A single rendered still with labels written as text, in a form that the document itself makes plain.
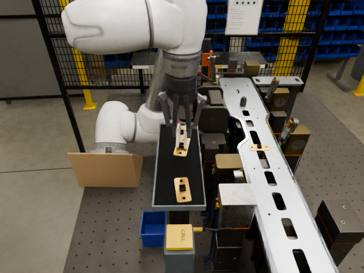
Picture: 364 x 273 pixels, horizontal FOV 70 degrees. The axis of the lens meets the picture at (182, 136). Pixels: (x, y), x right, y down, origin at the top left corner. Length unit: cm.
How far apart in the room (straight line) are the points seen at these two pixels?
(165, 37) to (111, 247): 88
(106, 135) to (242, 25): 118
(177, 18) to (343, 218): 74
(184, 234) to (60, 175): 204
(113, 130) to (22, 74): 228
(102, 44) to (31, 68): 286
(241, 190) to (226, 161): 16
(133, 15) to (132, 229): 90
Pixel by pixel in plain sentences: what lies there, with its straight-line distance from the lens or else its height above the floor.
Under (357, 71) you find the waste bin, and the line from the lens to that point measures 461.
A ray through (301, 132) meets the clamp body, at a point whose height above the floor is 104.
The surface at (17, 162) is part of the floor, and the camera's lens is 291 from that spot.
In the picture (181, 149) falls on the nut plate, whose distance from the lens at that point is 78.
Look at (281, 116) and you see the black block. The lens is 139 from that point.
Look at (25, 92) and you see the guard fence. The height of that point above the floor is 23.
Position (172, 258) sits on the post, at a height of 112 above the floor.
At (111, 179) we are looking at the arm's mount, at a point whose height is 76.
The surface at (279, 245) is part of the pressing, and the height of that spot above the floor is 100.
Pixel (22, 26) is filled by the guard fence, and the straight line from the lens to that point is 324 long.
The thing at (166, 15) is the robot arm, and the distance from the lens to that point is 56.
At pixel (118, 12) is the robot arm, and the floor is 159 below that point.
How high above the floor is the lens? 171
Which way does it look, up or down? 38 degrees down
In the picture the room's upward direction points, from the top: straight up
